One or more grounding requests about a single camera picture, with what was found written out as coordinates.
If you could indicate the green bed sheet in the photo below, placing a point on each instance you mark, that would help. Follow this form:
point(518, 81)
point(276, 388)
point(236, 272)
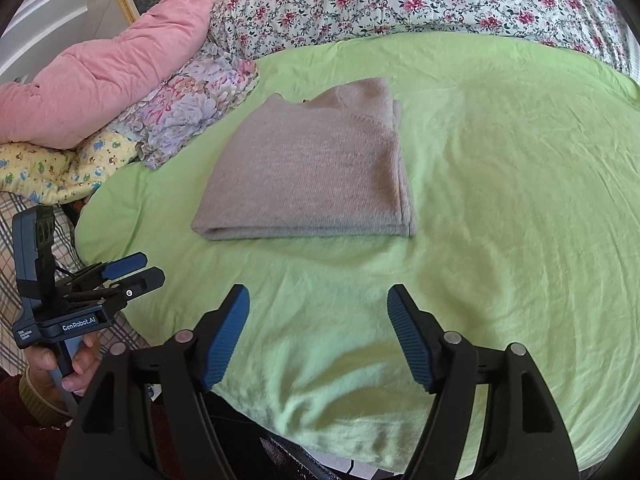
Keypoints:
point(523, 165)

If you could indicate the person's left hand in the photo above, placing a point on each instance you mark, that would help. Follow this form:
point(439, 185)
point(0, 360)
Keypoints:
point(42, 363)

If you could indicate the pink padded quilt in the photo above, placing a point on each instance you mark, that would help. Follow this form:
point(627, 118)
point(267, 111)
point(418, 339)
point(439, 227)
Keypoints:
point(91, 83)

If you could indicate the plaid checkered cloth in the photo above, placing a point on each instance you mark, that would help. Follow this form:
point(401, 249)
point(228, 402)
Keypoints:
point(30, 269)

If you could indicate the floral rose quilt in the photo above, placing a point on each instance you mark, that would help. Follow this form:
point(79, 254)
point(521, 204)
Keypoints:
point(256, 28)

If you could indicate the yellow patterned baby blanket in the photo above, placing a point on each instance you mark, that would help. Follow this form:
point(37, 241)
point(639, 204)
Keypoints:
point(57, 177)

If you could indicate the beige knit sweater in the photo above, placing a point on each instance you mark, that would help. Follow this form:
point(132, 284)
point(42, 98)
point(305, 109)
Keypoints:
point(329, 166)

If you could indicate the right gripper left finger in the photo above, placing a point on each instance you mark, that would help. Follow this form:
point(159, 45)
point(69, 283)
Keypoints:
point(221, 332)

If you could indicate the left forearm dark sleeve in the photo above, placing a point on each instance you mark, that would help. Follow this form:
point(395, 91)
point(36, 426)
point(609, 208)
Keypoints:
point(32, 433)

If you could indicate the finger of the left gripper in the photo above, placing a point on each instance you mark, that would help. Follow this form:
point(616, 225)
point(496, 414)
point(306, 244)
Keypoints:
point(135, 285)
point(117, 269)

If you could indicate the white door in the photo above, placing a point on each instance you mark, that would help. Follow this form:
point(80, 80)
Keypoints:
point(41, 29)

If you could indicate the pastel floral pillow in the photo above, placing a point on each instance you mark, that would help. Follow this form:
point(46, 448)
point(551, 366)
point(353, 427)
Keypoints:
point(205, 89)

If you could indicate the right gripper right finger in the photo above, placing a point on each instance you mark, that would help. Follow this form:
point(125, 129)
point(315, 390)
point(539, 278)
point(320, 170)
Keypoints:
point(418, 333)

